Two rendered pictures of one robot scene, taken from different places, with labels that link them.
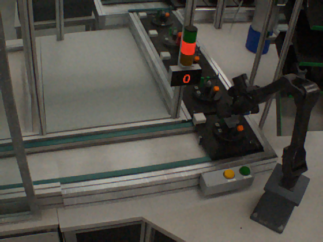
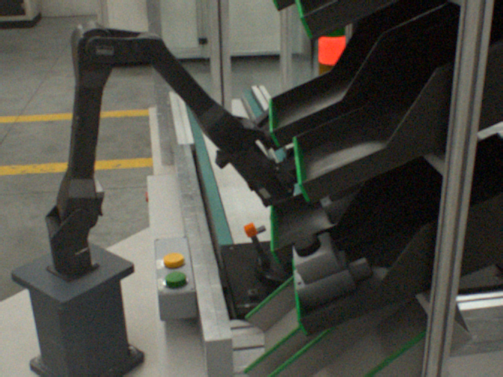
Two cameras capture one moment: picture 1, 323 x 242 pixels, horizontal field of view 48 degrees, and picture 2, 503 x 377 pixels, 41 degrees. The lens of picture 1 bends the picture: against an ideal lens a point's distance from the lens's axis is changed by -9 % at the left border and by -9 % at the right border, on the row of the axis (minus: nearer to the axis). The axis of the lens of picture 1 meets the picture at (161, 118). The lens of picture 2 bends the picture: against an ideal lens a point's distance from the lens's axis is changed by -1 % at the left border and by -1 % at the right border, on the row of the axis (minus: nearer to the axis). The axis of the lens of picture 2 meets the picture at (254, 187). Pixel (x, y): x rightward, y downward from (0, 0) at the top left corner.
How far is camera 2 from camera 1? 2.00 m
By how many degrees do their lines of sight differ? 82
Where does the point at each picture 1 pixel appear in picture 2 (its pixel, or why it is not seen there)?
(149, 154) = (257, 213)
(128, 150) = not seen: hidden behind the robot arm
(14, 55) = not seen: outside the picture
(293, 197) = (30, 268)
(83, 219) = (156, 188)
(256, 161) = (200, 303)
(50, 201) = not seen: hidden behind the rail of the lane
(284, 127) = (282, 331)
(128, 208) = (167, 217)
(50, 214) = (170, 170)
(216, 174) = (178, 249)
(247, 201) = (138, 333)
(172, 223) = (124, 249)
